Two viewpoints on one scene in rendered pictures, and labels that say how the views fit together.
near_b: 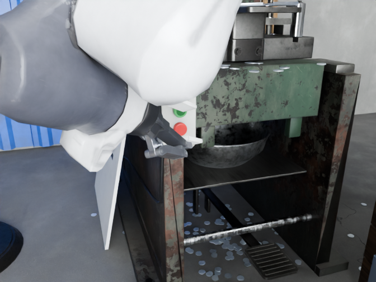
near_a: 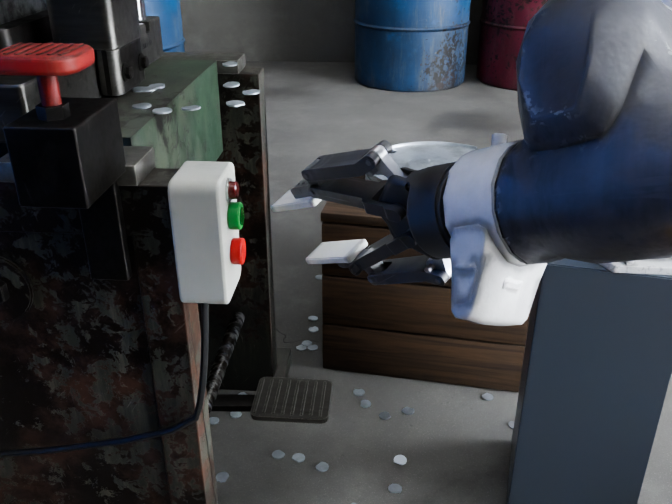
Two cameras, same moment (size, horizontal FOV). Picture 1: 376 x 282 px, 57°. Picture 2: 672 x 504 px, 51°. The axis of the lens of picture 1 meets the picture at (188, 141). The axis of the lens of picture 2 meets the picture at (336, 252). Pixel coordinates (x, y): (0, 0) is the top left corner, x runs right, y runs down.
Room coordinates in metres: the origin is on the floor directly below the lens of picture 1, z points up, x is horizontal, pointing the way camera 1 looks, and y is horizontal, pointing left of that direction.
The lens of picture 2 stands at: (0.34, 0.58, 0.87)
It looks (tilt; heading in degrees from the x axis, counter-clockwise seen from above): 27 degrees down; 292
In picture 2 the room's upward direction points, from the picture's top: straight up
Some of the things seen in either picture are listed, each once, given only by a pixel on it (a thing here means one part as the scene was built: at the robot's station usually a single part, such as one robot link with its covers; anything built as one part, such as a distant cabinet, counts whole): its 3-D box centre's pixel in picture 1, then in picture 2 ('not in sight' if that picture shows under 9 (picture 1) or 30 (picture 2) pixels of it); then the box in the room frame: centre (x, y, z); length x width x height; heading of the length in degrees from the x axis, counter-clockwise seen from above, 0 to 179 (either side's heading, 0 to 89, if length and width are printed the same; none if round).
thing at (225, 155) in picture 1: (217, 141); not in sight; (1.09, -0.10, 0.36); 0.34 x 0.34 x 0.10
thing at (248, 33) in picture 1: (248, 33); (124, 32); (0.93, -0.16, 0.72); 0.25 x 0.14 x 0.14; 18
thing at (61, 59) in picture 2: not in sight; (50, 95); (0.77, 0.14, 0.72); 0.07 x 0.06 x 0.08; 18
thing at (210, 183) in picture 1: (216, 155); not in sight; (1.10, -0.10, 0.31); 0.43 x 0.42 x 0.01; 108
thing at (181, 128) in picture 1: (180, 128); (238, 251); (0.68, 0.02, 0.54); 0.03 x 0.01 x 0.03; 108
